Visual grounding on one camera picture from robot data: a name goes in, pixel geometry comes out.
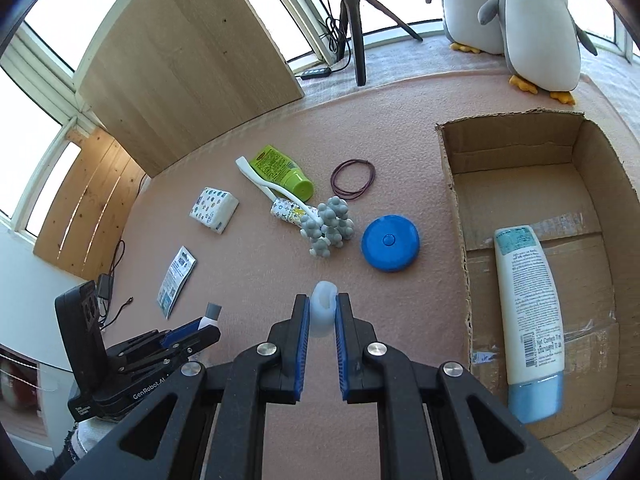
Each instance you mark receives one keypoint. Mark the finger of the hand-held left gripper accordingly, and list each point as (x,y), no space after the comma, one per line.
(181,332)
(205,336)

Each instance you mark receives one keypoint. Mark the small penguin plush toy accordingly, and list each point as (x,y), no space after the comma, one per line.
(537,25)

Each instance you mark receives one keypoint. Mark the green tube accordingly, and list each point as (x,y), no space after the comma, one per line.
(280,170)

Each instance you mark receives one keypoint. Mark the white massager with grey balls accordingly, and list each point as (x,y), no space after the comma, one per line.
(327,225)

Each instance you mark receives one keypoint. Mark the person's left hand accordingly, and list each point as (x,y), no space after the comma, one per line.
(95,435)

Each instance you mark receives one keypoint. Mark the person's left forearm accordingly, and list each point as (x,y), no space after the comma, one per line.
(65,462)

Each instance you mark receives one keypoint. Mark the blue and white sachet packet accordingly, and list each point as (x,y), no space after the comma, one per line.
(176,280)

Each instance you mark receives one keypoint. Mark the black power adapter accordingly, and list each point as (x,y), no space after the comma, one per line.
(105,287)

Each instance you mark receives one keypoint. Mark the blue round tape measure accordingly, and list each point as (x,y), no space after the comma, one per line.
(391,242)

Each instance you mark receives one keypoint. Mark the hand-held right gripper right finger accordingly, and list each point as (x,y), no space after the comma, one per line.
(341,340)

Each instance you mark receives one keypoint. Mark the grey plaid cloth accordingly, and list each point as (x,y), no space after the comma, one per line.
(425,57)

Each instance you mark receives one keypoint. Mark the small white jar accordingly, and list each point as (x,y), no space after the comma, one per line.
(322,310)

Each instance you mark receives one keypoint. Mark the cardboard box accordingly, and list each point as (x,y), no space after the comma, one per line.
(505,200)

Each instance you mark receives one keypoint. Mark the wooden slat panel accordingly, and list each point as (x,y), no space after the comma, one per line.
(85,205)

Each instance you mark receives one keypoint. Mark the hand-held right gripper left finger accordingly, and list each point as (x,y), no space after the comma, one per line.
(300,340)

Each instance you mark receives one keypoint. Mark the large penguin plush toy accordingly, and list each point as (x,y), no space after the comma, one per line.
(460,0)

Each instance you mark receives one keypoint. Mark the small patterned tube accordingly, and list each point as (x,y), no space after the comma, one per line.
(285,210)

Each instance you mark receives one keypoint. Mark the light wooden board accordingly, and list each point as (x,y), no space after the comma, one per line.
(190,60)

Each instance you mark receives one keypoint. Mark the patterned tissue pack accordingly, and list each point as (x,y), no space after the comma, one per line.
(214,209)

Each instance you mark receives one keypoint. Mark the white lotion bottle blue cap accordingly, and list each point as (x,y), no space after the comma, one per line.
(530,310)

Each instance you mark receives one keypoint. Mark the black tripod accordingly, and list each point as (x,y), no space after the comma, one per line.
(357,25)

